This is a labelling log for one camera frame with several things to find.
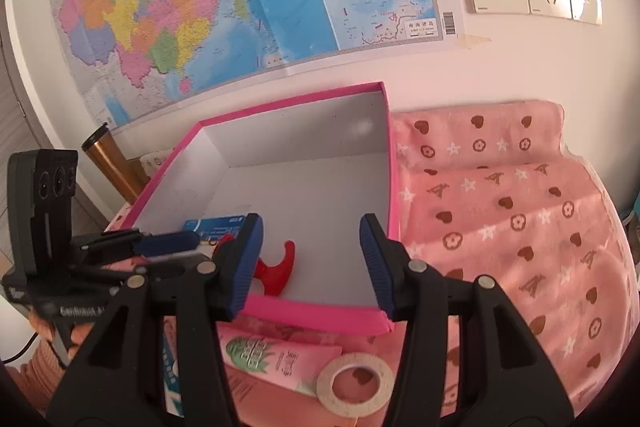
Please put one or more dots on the pink cardboard box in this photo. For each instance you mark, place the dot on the pink cardboard box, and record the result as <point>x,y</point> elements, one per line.
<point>311,166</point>

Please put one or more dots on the red plastic hook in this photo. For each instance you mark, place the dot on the red plastic hook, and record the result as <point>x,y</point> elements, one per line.
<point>274,278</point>

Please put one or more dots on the person's left hand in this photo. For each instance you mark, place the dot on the person's left hand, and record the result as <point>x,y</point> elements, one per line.
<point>76,334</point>

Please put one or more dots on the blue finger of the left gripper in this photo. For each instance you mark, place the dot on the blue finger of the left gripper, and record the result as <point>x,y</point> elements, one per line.
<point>152,247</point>

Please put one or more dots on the blue white package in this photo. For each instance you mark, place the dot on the blue white package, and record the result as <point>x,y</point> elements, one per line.
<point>170,368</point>

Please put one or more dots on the blue card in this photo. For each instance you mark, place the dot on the blue card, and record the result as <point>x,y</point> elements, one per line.
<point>212,230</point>

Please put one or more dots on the pink patterned cloth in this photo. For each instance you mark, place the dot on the pink patterned cloth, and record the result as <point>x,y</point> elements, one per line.
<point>490,189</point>

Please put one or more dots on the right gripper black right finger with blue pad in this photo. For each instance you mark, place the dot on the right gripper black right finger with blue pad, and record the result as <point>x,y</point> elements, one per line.
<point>468,357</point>

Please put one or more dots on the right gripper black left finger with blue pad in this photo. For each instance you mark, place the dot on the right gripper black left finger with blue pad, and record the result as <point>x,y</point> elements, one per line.
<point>116,378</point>

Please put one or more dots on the white tape roll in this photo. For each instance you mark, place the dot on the white tape roll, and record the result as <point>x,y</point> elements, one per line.
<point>355,385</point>

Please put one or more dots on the grey door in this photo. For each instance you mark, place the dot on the grey door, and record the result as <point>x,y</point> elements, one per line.
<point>19,132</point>

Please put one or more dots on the pink tube with green print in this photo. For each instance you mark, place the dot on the pink tube with green print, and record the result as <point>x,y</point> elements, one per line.
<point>292,366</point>

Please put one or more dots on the copper thermos bottle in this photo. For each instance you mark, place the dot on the copper thermos bottle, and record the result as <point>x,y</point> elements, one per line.
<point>126,175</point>

